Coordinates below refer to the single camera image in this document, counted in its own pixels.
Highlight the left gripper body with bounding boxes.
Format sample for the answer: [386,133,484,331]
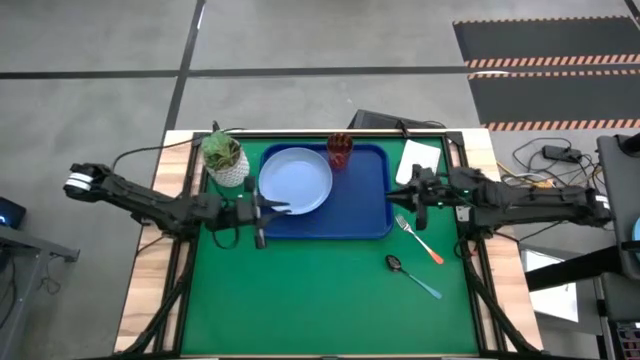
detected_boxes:
[234,175,267,250]

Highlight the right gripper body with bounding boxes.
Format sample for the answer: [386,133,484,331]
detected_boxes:
[409,165,451,230]

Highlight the light blue plate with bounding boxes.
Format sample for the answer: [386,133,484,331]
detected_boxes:
[257,146,334,216]

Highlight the fork with orange handle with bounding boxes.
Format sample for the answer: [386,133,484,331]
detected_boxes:
[394,213,445,266]

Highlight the spoon with teal handle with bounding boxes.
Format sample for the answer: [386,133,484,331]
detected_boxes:
[384,254,444,301]

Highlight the red translucent cup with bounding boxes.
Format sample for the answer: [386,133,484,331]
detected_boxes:
[327,132,355,170]

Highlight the blue plastic tray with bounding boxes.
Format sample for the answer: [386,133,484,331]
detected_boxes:
[255,142,395,240]

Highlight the succulent in white pot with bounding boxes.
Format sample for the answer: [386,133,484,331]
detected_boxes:
[201,129,251,189]

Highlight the black monitor behind table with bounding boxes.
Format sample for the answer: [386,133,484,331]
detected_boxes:
[347,108,446,132]

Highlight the green table mat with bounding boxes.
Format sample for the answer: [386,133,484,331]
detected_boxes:
[180,135,480,357]

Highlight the black power adapter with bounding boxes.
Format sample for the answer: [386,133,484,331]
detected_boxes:
[542,144,584,164]

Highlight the black floor mat orange stripes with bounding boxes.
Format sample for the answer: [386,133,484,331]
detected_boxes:
[467,69,640,133]
[452,17,640,70]

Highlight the white paper sheet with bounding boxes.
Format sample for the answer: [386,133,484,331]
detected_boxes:
[520,249,580,324]

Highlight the black cart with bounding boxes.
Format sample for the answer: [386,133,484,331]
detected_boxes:
[524,132,640,360]

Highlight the grey side desk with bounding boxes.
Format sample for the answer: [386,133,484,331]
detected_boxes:
[0,224,81,360]

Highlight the black device with blue light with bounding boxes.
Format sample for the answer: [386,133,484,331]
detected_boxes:
[0,196,27,230]

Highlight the tangle of floor cables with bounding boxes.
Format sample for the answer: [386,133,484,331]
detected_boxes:
[497,137,616,241]

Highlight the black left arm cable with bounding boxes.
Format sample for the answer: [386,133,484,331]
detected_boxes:
[112,139,204,174]

